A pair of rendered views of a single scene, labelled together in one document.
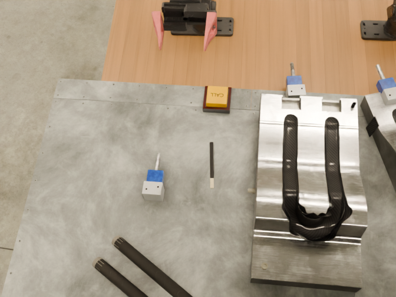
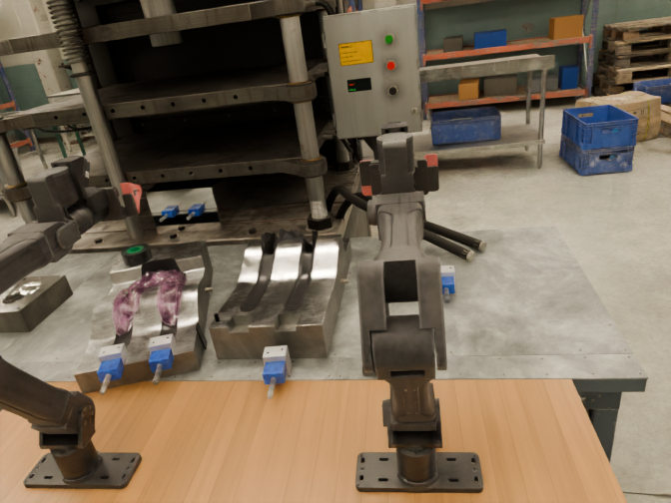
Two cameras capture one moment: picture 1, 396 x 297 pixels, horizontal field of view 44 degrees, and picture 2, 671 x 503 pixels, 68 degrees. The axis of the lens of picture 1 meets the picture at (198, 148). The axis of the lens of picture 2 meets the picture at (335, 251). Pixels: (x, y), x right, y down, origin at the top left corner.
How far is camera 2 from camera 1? 171 cm
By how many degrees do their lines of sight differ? 90
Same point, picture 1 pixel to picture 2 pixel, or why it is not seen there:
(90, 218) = (505, 268)
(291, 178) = (304, 267)
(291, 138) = (296, 297)
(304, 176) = (292, 268)
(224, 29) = (373, 461)
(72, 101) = (599, 350)
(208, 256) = not seen: hidden behind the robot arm
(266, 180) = (329, 257)
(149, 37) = (517, 450)
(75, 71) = not seen: outside the picture
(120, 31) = (585, 461)
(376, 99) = (182, 346)
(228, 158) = not seen: hidden behind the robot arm
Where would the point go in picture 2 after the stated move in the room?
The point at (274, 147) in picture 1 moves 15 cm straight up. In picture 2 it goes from (316, 288) to (306, 234)
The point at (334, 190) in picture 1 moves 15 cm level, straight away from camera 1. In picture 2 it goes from (269, 257) to (229, 284)
